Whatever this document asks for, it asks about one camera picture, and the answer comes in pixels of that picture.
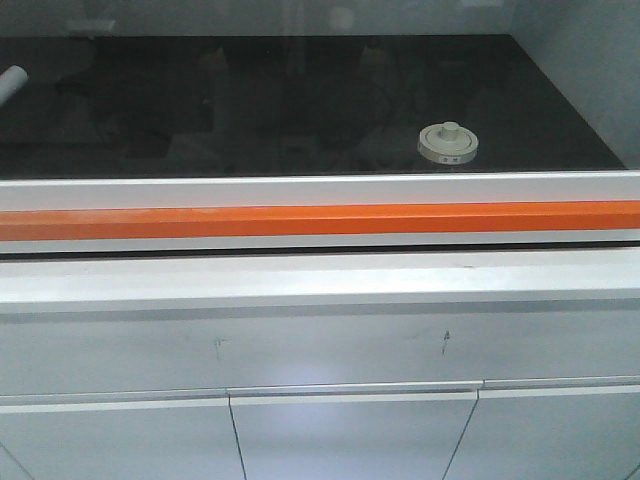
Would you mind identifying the white rolled paper tube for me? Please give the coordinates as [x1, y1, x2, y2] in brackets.
[0, 65, 29, 104]

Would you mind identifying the glass jar with white lid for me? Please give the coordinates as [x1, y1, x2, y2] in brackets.
[417, 121, 479, 166]

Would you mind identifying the orange sash handle bar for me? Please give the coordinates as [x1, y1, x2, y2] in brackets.
[1, 200, 639, 241]

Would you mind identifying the white base cabinet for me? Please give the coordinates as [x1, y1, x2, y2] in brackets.
[1, 248, 639, 479]

